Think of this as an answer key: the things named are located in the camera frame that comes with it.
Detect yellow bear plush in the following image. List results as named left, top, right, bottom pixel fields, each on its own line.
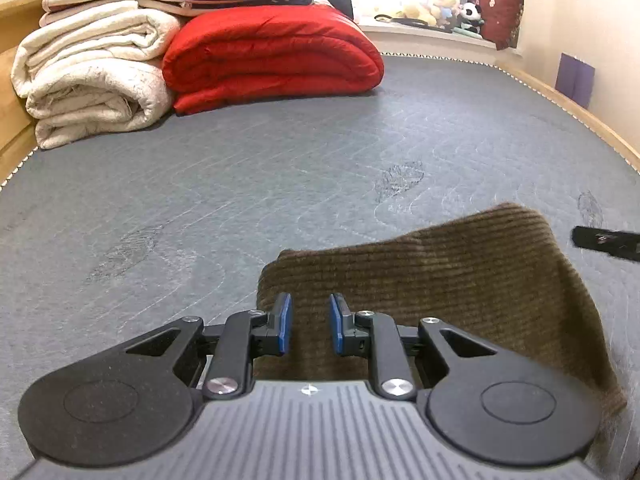
left=399, top=0, right=459, bottom=29

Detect panda plush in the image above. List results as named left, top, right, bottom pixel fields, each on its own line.
left=457, top=2, right=485, bottom=34

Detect red folded quilt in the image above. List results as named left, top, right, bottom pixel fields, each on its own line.
left=161, top=4, right=386, bottom=116

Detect black strap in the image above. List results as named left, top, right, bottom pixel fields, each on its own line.
left=374, top=13, right=437, bottom=29

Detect purple paper on wall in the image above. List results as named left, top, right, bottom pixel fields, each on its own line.
left=555, top=52, right=596, bottom=110

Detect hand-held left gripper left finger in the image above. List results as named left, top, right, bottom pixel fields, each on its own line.
left=124, top=292, right=294, bottom=401

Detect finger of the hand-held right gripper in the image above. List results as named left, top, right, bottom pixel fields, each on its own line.
left=572, top=225, right=640, bottom=262

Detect brown corduroy pants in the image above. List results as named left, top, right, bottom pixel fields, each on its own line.
left=256, top=202, right=629, bottom=427

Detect white window sill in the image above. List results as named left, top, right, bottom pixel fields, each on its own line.
left=359, top=19, right=522, bottom=57

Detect dark red cushion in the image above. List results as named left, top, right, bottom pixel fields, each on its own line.
left=474, top=0, right=525, bottom=51

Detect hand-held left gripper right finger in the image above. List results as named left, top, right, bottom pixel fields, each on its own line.
left=327, top=293, right=502, bottom=403

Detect cream folded blanket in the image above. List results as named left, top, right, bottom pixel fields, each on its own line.
left=11, top=0, right=182, bottom=151

